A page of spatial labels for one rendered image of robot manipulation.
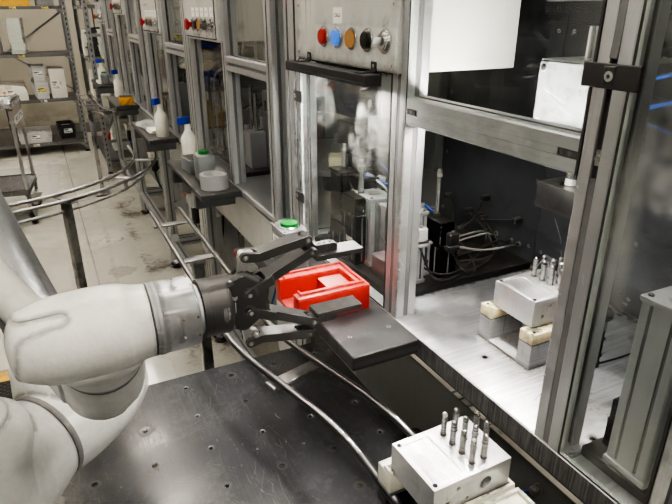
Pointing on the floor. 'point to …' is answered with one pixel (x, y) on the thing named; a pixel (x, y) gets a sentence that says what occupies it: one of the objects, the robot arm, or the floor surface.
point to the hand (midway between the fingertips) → (341, 278)
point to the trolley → (12, 186)
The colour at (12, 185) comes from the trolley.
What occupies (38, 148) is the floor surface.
